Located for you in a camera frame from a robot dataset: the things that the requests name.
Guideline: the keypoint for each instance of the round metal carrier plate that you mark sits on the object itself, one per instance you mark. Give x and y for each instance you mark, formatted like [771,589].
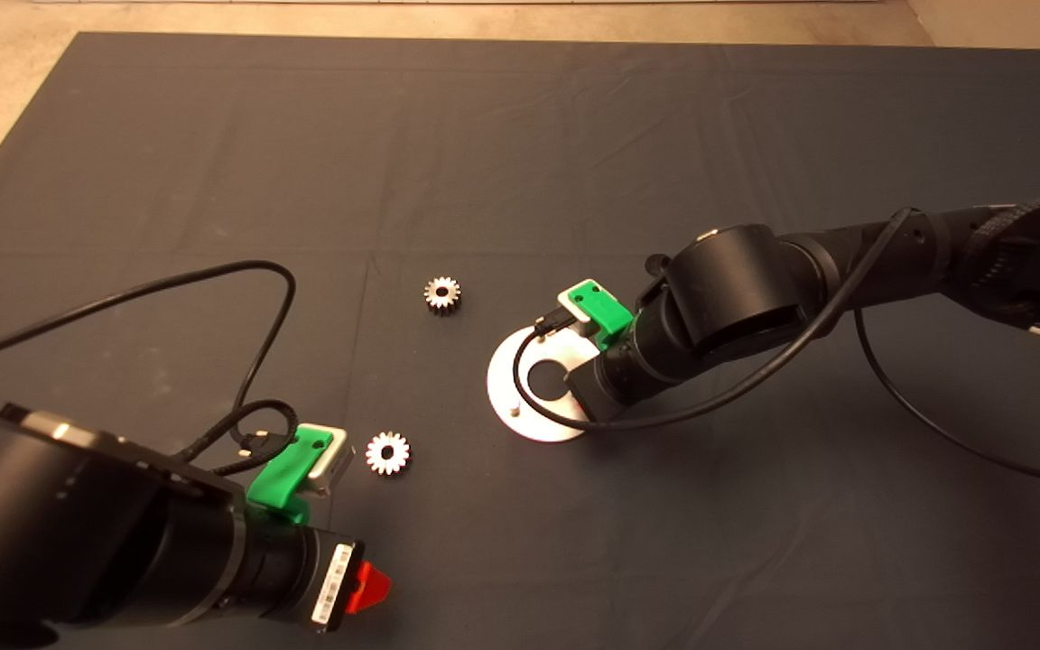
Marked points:
[502,388]

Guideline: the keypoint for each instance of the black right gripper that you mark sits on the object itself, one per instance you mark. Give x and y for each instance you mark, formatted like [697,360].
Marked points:
[615,388]

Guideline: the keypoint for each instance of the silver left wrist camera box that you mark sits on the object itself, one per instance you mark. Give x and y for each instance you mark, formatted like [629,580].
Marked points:
[335,465]

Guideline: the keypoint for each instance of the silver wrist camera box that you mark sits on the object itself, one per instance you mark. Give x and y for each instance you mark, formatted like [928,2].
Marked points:
[335,465]
[571,318]

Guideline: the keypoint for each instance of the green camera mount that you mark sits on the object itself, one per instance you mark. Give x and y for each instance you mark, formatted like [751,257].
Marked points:
[606,307]
[278,474]

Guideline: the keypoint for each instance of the green left camera mount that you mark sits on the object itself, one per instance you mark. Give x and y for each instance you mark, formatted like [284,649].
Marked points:
[278,474]

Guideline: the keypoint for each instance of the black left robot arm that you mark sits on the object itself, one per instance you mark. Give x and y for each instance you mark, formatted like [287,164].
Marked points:
[51,524]

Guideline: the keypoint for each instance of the green right camera mount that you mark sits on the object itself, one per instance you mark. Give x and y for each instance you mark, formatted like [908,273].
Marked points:
[606,307]

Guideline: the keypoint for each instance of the small steel planetary gear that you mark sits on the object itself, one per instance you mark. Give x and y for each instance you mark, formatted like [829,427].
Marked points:
[434,289]
[377,447]

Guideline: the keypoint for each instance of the dark grey table cloth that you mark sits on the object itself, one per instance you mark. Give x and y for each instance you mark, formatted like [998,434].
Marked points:
[574,135]

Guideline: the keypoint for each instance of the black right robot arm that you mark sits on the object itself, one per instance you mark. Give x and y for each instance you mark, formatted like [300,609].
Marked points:
[737,289]

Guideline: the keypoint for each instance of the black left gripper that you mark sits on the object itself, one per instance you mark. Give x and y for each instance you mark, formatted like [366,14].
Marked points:
[299,573]

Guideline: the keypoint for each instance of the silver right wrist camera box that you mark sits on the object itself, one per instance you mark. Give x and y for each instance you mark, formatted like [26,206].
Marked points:
[571,318]

